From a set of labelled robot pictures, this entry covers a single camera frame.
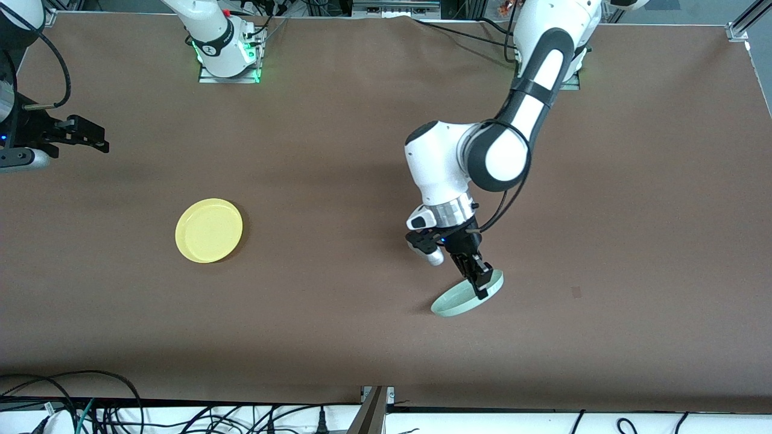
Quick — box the pale green plate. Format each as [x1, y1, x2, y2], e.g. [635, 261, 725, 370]
[430, 269, 505, 319]

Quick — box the yellow plate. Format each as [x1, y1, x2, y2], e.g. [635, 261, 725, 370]
[175, 198, 244, 264]

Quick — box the brown table cover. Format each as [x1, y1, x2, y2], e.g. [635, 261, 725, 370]
[0, 12, 772, 414]

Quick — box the white shelf board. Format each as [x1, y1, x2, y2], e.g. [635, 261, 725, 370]
[0, 404, 772, 434]

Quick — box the diagonal aluminium extrusion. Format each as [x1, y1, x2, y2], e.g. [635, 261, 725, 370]
[732, 0, 772, 32]

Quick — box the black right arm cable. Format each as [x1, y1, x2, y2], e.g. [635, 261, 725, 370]
[0, 5, 72, 111]

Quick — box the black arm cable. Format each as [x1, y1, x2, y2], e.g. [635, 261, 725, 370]
[463, 119, 535, 235]
[0, 5, 72, 111]

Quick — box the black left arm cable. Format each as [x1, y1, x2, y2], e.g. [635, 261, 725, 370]
[463, 119, 535, 235]

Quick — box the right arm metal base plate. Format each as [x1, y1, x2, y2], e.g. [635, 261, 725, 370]
[198, 25, 262, 84]

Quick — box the aluminium profile post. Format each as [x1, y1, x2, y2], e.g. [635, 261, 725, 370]
[352, 386, 390, 434]

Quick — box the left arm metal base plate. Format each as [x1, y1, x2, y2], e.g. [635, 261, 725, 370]
[516, 57, 581, 92]

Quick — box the large looped black cable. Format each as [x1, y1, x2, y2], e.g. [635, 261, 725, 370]
[0, 370, 144, 434]

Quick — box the metal frame bar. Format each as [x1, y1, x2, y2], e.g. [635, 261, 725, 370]
[352, 0, 441, 19]

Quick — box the green cable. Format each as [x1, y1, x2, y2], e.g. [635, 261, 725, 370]
[75, 398, 98, 434]

